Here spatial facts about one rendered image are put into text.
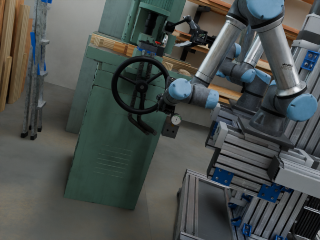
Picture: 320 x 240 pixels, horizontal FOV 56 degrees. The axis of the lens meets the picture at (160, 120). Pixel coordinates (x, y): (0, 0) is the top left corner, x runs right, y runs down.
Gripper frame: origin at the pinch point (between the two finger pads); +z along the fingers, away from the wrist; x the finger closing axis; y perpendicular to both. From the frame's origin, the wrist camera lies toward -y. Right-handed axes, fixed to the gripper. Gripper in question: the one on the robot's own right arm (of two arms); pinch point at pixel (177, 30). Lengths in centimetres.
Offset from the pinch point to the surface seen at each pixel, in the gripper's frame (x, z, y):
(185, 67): 16.3, -15.0, -17.2
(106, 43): 16.9, 32.5, -17.3
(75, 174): 94, 30, -10
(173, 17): -10.7, -2.1, -32.3
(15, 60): 54, 104, -140
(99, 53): 23.1, 34.9, -2.4
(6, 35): 34, 109, -116
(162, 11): -7.4, 9.5, -7.3
